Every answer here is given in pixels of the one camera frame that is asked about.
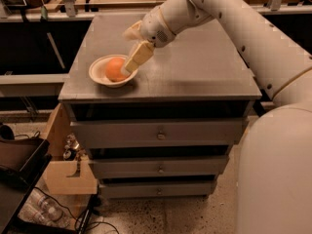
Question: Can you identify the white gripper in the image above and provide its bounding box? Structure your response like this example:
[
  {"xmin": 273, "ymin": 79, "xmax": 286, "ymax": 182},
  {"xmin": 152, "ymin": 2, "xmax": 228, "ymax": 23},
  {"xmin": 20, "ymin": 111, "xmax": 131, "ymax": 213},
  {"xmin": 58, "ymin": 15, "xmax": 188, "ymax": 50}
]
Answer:
[{"xmin": 121, "ymin": 7, "xmax": 176, "ymax": 76}]

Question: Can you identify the orange fruit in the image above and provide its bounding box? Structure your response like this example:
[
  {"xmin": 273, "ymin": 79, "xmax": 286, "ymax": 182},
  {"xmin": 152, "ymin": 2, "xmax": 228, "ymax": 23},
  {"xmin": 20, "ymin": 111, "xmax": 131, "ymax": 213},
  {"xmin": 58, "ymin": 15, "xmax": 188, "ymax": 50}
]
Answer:
[{"xmin": 105, "ymin": 58, "xmax": 128, "ymax": 82}]

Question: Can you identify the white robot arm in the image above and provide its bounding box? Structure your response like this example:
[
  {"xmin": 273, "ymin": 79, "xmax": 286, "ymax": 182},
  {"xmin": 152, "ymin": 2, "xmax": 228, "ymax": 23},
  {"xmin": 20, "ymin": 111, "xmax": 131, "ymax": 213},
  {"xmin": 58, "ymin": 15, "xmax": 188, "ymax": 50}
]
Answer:
[{"xmin": 122, "ymin": 0, "xmax": 312, "ymax": 234}]

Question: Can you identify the grey drawer cabinet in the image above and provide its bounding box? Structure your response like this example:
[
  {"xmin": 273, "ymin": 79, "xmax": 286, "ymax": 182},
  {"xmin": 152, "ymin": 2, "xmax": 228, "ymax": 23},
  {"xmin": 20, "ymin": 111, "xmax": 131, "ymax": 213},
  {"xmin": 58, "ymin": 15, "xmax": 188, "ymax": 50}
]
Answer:
[{"xmin": 58, "ymin": 13, "xmax": 261, "ymax": 185}]

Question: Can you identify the top grey drawer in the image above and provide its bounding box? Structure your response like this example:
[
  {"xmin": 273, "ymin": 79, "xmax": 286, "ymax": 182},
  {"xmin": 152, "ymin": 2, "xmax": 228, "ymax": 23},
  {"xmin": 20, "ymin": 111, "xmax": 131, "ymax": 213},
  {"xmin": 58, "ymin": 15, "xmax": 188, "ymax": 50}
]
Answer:
[{"xmin": 71, "ymin": 118, "xmax": 248, "ymax": 149}]

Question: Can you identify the grey drawer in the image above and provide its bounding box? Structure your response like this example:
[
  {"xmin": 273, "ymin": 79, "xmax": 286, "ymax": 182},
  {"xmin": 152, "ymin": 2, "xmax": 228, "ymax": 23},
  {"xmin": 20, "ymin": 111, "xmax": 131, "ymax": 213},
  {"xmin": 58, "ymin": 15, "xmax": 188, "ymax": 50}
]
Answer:
[
  {"xmin": 98, "ymin": 180, "xmax": 215, "ymax": 199},
  {"xmin": 89, "ymin": 155, "xmax": 228, "ymax": 178},
  {"xmin": 71, "ymin": 118, "xmax": 248, "ymax": 149}
]

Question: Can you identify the middle grey drawer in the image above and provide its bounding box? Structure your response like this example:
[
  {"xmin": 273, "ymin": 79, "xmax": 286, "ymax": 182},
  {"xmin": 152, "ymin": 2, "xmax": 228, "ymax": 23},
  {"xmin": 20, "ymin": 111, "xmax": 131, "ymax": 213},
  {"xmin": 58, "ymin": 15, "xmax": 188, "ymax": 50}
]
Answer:
[{"xmin": 89, "ymin": 155, "xmax": 228, "ymax": 178}]

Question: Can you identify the bottom grey drawer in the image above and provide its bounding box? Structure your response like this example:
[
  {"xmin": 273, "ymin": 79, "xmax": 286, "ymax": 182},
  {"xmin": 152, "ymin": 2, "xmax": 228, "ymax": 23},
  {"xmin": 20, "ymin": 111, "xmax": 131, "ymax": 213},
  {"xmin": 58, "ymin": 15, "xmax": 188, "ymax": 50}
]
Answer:
[{"xmin": 98, "ymin": 180, "xmax": 215, "ymax": 199}]

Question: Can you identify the black cart on left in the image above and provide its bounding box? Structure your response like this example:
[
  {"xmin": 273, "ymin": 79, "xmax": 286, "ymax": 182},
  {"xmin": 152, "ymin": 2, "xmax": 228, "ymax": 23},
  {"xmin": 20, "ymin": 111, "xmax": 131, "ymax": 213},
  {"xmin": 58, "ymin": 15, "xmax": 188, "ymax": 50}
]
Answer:
[{"xmin": 0, "ymin": 138, "xmax": 52, "ymax": 234}]

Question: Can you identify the clear plastic bottle on floor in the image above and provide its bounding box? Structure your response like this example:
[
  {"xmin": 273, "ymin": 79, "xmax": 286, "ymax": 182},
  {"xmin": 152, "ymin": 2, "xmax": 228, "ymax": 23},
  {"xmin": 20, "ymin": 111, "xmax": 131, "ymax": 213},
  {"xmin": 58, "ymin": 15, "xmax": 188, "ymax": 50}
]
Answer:
[{"xmin": 30, "ymin": 189, "xmax": 63, "ymax": 222}]

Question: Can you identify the grey metal shelf rail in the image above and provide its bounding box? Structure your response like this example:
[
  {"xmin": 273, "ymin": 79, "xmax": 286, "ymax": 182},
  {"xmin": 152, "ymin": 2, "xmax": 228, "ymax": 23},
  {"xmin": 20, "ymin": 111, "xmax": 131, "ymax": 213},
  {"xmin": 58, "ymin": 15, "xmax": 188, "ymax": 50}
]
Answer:
[{"xmin": 0, "ymin": 74, "xmax": 69, "ymax": 98}]

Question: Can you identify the black cable on floor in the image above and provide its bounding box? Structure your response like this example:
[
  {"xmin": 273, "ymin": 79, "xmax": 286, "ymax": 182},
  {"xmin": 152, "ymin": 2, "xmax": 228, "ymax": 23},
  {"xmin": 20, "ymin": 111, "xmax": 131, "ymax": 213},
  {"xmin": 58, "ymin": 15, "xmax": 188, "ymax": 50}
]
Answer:
[{"xmin": 33, "ymin": 186, "xmax": 121, "ymax": 234}]

